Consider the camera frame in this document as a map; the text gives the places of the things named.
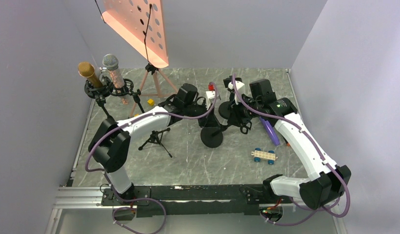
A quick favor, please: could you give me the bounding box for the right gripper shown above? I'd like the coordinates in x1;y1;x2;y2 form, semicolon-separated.
227;95;262;127

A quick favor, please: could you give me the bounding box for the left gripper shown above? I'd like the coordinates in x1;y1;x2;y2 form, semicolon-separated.
184;100;221;129

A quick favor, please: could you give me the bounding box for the purple microphone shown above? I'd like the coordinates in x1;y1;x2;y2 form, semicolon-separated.
259;117;280;146

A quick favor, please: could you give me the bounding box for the black tripod mic stand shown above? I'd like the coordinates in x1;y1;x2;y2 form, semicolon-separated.
115;106;171;151

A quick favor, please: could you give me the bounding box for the silver mesh glitter microphone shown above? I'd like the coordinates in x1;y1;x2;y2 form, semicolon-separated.
102;54;129;105

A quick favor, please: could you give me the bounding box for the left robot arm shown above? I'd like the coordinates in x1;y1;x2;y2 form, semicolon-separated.
88;82;220;205

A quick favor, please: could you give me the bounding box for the pink music stand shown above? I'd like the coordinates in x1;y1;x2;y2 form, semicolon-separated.
101;0;178;98

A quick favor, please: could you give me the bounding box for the gold microphone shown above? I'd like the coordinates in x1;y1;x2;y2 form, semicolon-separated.
78;61;103;88

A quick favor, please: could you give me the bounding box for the toy brick car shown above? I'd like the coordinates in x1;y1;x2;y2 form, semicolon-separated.
251;148;278;165

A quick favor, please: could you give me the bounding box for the yellow cube far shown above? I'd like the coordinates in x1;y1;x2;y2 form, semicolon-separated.
147;99;155;106

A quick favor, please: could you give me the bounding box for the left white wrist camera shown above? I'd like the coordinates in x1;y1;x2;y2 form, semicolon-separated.
206;83;220;106

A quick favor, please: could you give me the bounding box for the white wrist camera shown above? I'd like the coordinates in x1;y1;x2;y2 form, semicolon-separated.
206;83;220;106
227;80;246;97

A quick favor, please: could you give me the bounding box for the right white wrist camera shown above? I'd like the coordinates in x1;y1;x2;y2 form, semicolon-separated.
227;80;246;97

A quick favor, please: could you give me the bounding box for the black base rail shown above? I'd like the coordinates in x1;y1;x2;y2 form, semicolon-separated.
101;184;291;217

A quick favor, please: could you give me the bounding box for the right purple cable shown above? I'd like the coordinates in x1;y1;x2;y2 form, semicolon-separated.
231;73;351;227

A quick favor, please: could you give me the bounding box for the black shock-mount stand left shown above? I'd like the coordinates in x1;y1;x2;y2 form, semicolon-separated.
84;76;114;118

